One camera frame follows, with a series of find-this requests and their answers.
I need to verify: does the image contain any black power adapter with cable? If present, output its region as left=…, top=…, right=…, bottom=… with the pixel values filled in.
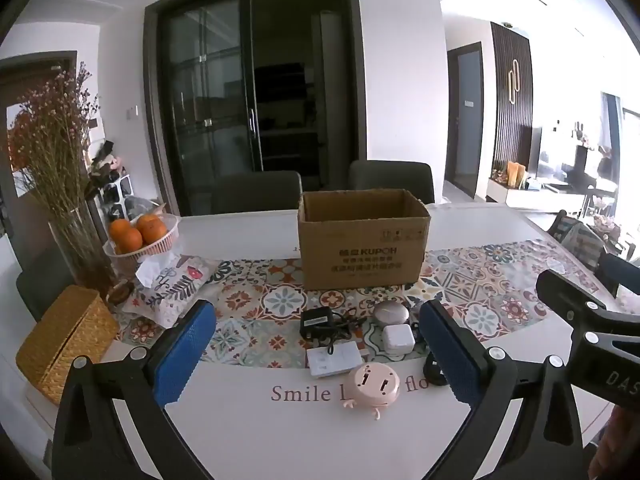
left=299, top=306, right=371, bottom=358

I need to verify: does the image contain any brown cardboard box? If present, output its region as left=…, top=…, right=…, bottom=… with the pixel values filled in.
left=297, top=189, right=432, bottom=292

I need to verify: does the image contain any glass vase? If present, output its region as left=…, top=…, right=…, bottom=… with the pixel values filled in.
left=47, top=205, right=118, bottom=296

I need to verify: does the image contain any woven straw box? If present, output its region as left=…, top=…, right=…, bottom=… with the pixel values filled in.
left=15, top=284, right=121, bottom=406

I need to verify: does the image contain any grey oval device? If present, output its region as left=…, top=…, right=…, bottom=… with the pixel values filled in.
left=372, top=300, right=412, bottom=328

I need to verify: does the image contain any black framed glass door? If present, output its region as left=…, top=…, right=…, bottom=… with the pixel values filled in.
left=145, top=0, right=368, bottom=216

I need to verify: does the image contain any blue chair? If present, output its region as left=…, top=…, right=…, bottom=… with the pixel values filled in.
left=600, top=252, right=640, bottom=298

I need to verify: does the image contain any dark dining chair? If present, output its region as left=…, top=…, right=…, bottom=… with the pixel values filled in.
left=348, top=160, right=436, bottom=206
left=212, top=171, right=304, bottom=216
left=15, top=257, right=76, bottom=321

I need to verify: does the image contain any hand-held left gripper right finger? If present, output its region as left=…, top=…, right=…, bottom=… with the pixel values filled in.
left=418, top=299, right=587, bottom=480

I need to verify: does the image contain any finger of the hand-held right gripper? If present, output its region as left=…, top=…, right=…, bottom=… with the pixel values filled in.
left=536, top=270, right=640, bottom=333

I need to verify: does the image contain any patterned table runner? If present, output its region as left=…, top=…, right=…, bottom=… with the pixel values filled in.
left=112, top=237, right=601, bottom=361

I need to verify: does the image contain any white adapter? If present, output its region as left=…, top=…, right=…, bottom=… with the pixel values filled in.
left=306, top=342, right=365, bottom=378

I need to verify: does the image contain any pink round device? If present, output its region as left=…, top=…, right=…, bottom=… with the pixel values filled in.
left=341, top=362, right=402, bottom=421

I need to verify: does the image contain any white fruit basket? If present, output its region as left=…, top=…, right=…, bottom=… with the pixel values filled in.
left=102, top=212, right=181, bottom=263

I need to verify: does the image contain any dark framed doorway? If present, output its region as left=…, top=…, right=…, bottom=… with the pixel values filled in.
left=446, top=42, right=485, bottom=201

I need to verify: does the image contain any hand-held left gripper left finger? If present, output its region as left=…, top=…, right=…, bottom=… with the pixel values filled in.
left=50, top=299, right=221, bottom=480

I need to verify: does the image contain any white cube charger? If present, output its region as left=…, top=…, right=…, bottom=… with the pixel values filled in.
left=382, top=324, right=417, bottom=361

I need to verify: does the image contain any floral tissue pack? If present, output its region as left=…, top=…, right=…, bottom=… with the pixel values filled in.
left=127, top=252, right=216, bottom=328

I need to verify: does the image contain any black plug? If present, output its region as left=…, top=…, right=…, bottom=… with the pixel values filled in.
left=422, top=352, right=451, bottom=387

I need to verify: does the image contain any dark slatted wall panel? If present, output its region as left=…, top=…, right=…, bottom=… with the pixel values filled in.
left=490, top=21, right=533, bottom=181

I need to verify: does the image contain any white shelf unit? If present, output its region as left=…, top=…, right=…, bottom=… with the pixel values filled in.
left=100, top=172, right=133, bottom=211

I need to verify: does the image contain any plaid cushion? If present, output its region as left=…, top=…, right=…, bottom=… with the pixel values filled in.
left=547, top=210, right=608, bottom=271

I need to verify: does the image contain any dried flower bunch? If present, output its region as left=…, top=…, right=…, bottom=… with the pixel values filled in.
left=7, top=62, right=101, bottom=221

